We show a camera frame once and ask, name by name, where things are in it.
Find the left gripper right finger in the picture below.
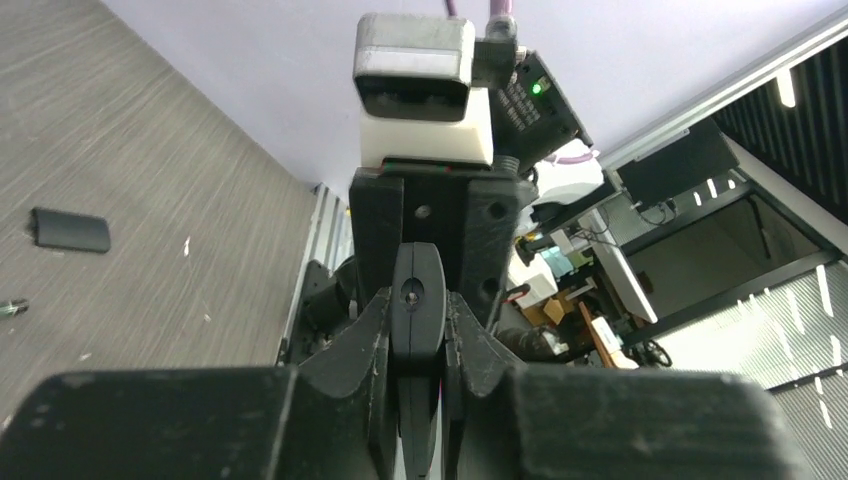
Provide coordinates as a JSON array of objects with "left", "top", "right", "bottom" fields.
[{"left": 442, "top": 292, "right": 530, "bottom": 479}]

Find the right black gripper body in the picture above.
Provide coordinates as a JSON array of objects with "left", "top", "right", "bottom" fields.
[{"left": 348, "top": 158, "right": 532, "bottom": 327}]

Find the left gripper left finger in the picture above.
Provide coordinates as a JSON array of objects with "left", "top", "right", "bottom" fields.
[{"left": 294, "top": 288, "right": 397, "bottom": 479}]

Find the black battery cover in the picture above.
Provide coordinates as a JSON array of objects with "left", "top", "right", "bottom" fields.
[{"left": 30, "top": 207, "right": 111, "bottom": 254}]

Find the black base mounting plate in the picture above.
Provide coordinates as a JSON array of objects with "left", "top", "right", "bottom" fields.
[{"left": 278, "top": 256, "right": 357, "bottom": 364}]

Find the green battery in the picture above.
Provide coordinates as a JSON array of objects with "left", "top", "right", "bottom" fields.
[{"left": 0, "top": 299, "right": 30, "bottom": 319}]

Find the aluminium frame rail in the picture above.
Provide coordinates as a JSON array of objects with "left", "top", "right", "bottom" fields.
[{"left": 277, "top": 184, "right": 352, "bottom": 366}]

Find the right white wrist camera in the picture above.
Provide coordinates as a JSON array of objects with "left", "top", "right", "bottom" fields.
[{"left": 353, "top": 13, "right": 493, "bottom": 168}]

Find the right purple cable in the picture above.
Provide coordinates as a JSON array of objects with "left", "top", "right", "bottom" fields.
[{"left": 442, "top": 0, "right": 518, "bottom": 41}]

